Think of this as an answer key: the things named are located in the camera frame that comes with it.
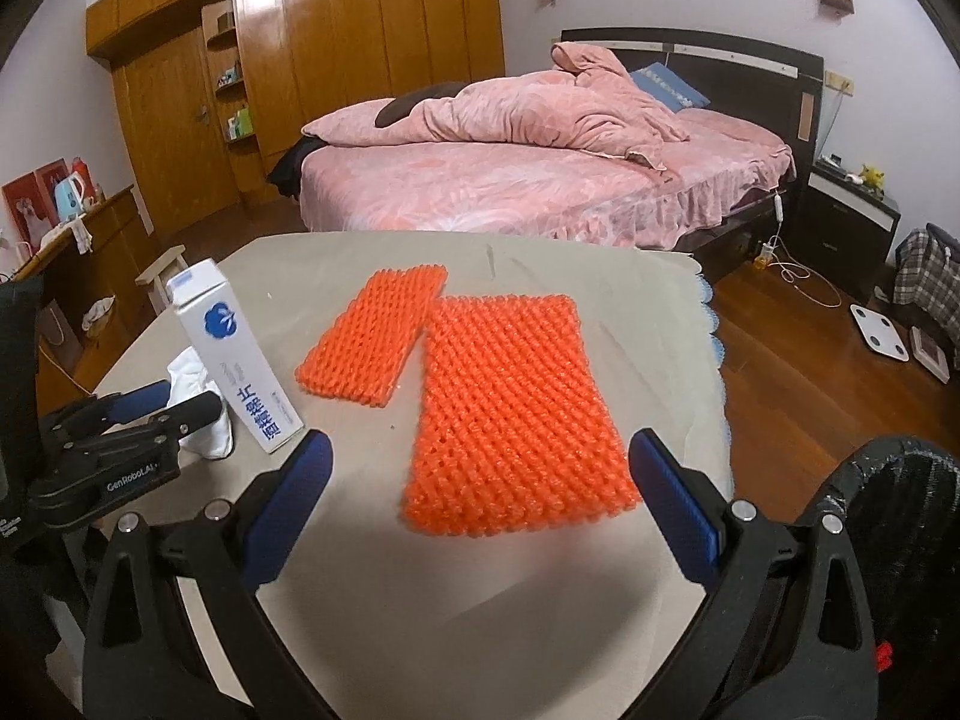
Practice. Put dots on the white tissue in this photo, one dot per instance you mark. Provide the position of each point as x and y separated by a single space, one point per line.
211 430

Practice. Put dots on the black garment on bed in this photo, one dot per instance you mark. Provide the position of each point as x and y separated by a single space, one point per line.
286 175

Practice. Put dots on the small orange foam net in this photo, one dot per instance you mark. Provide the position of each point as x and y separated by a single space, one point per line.
361 356

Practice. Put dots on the black headboard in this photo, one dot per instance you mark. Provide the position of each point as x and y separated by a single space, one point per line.
777 87

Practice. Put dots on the blue pillow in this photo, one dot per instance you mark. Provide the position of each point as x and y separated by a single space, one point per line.
664 84

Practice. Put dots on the black lined trash bin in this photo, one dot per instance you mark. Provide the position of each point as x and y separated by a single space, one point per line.
898 499

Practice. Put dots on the wall socket plate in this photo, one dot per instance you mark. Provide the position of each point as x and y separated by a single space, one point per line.
837 82

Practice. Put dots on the wooden side desk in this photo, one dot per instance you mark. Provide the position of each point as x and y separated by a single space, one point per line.
92 308

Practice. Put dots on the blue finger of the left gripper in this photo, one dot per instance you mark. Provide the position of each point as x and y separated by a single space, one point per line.
147 446
96 413

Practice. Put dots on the white blue carton box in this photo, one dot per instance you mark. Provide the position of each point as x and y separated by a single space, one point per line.
211 315

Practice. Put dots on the light blue kettle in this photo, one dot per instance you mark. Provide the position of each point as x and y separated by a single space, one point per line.
69 196

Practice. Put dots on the large orange foam net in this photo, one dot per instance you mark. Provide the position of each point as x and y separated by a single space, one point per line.
514 434

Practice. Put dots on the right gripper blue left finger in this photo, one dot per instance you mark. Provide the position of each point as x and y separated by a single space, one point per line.
142 657

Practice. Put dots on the pink duvet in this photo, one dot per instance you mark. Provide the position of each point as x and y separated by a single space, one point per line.
586 101

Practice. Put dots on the white bathroom scale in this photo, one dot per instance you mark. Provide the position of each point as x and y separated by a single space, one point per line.
879 333

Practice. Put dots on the black white nightstand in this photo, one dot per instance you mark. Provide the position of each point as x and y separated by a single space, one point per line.
843 230

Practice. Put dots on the plaid cloth covered chair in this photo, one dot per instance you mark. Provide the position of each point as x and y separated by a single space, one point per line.
927 278

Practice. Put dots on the bed with pink sheet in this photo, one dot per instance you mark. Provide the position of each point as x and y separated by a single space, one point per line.
715 199

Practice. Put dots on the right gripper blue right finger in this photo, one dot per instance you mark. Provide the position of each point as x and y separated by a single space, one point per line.
784 629

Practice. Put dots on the wooden wardrobe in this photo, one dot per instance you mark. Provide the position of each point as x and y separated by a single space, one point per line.
211 93

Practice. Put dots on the yellow plush toy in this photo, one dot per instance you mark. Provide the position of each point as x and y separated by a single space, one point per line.
872 178

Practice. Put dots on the beige table cloth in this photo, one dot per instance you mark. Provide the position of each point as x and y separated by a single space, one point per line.
389 615

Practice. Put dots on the small white stool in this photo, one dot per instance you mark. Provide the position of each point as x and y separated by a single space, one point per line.
155 277

